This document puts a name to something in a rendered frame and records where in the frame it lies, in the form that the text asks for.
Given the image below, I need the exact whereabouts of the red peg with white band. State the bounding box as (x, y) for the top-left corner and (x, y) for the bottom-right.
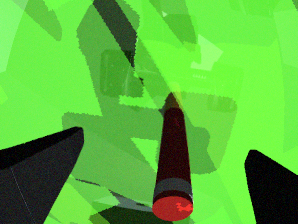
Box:
(152, 108), (194, 221)

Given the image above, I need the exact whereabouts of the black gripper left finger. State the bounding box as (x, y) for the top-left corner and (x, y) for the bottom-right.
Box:
(0, 127), (84, 224)

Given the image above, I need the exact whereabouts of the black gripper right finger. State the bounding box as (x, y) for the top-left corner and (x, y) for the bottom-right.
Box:
(243, 149), (298, 224)

